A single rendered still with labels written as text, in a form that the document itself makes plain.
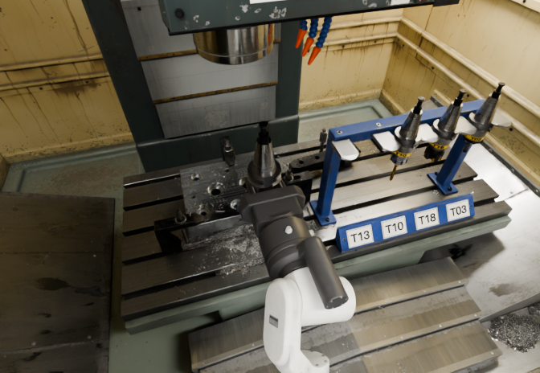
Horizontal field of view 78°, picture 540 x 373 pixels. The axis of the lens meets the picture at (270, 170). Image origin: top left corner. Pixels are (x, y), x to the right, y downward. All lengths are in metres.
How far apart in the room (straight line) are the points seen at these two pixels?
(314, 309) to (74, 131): 1.58
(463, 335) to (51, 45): 1.77
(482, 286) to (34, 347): 1.38
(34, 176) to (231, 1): 1.62
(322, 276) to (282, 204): 0.17
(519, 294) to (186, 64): 1.29
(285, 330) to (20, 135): 1.66
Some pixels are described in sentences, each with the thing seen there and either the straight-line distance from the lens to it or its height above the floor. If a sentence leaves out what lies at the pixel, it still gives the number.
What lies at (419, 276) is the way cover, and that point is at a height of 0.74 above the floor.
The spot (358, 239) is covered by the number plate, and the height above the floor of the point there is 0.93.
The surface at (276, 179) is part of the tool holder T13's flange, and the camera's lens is 0.60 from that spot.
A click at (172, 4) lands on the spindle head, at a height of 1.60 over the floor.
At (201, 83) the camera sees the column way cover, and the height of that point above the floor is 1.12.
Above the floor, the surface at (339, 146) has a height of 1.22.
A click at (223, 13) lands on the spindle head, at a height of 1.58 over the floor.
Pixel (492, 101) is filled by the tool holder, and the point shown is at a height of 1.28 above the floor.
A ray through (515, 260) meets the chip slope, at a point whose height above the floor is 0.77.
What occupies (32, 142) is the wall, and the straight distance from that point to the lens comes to 1.95.
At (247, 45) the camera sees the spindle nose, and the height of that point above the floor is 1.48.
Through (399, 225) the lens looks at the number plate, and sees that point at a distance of 1.06.
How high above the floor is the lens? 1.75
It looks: 45 degrees down
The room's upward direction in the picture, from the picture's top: straight up
